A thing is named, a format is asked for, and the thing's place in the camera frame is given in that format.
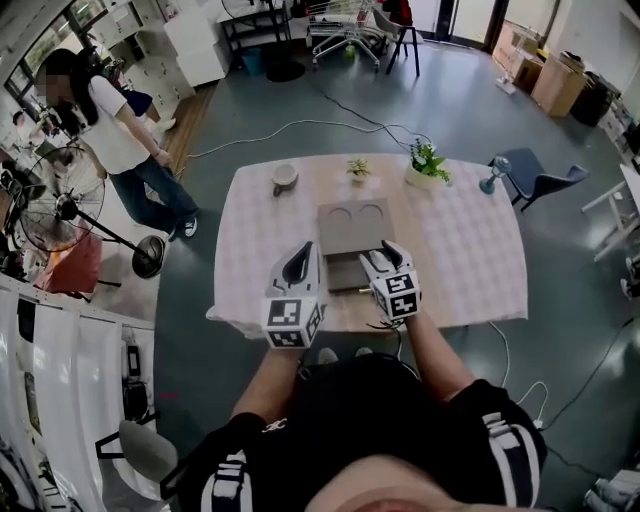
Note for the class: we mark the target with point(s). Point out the pink checked tablecloth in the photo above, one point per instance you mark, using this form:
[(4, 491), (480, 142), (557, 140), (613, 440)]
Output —
[(465, 250)]

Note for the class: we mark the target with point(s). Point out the person's black striped shirt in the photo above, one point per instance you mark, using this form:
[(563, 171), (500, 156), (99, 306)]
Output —
[(360, 425)]

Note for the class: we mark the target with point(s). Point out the black-legged chair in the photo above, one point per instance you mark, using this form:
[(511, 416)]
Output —
[(402, 35)]

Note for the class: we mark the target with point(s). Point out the cardboard box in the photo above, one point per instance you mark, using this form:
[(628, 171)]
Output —
[(557, 85)]

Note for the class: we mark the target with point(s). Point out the blue waste bin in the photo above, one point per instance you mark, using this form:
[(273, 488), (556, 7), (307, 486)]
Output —
[(251, 61)]

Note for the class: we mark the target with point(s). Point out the small blue lantern lamp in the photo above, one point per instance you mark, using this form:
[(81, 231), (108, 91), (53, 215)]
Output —
[(494, 177)]

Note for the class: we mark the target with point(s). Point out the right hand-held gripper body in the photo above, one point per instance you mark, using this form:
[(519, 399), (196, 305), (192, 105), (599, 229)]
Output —
[(397, 295)]

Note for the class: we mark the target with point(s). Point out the black standing fan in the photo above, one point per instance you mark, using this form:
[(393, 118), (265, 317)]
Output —
[(280, 60)]

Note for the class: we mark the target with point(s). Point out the cream ceramic cup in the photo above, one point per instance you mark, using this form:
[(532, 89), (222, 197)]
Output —
[(285, 177)]

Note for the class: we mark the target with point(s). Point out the person's left forearm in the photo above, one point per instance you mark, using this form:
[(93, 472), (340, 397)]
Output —
[(267, 387)]

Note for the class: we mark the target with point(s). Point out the person's shoe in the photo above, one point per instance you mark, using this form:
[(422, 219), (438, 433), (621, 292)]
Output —
[(363, 352), (327, 356)]

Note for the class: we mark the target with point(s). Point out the white cabinet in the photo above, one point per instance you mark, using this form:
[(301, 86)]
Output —
[(195, 45)]

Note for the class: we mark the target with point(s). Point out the person's face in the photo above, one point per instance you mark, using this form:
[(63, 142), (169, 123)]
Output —
[(380, 487)]

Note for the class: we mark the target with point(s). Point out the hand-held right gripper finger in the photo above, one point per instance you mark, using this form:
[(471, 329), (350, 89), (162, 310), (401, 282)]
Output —
[(372, 272), (402, 260)]

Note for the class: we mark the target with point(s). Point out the white partition panel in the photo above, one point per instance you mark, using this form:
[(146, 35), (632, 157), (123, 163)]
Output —
[(55, 390)]

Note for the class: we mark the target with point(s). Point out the dark blue chair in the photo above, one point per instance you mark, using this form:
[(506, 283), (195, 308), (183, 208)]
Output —
[(537, 177)]

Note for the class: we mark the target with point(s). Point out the person's right forearm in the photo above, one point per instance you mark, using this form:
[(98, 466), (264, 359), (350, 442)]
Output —
[(437, 360)]

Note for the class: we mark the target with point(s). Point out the grey shell chair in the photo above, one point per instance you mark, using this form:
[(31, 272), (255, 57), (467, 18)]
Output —
[(145, 450)]

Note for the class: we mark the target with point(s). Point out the white side table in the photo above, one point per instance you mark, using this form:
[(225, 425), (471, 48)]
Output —
[(617, 210)]

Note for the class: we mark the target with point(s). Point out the clothes rack with clothes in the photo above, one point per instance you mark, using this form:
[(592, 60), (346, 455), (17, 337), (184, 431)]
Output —
[(400, 10)]

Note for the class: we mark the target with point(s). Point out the metal shopping cart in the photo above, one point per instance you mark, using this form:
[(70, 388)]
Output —
[(345, 35)]

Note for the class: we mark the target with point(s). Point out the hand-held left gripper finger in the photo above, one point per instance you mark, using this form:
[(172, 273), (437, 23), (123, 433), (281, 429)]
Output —
[(285, 280), (312, 272)]

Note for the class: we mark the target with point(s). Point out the flowering plant in white pot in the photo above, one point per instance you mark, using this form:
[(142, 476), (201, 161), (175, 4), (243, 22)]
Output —
[(425, 167)]

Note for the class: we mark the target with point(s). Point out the small potted plant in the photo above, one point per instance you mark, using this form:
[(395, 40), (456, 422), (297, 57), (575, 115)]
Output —
[(358, 170)]

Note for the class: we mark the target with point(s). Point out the grey drawer box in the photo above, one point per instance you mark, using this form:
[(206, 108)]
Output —
[(355, 225)]

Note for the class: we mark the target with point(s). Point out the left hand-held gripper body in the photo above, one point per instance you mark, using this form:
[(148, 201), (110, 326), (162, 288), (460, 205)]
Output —
[(290, 322)]

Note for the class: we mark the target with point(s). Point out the black waste bin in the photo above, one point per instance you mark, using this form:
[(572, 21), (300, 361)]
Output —
[(595, 100)]

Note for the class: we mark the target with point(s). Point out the large black pedestal fan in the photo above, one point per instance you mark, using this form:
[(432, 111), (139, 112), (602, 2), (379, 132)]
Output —
[(62, 202)]

